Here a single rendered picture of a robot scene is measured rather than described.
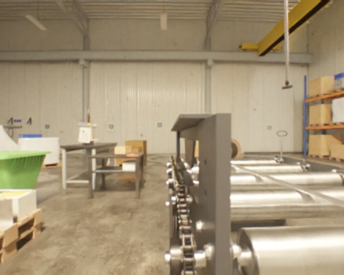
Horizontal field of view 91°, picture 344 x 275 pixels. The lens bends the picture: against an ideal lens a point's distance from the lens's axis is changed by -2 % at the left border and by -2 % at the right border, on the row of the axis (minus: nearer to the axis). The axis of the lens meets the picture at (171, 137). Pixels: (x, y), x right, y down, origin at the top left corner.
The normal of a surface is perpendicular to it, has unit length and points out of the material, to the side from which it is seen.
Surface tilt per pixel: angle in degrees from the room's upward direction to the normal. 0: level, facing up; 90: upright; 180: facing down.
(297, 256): 54
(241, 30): 90
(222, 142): 90
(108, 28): 90
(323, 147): 90
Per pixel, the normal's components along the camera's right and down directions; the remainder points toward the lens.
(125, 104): 0.02, 0.01
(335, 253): 0.02, -0.58
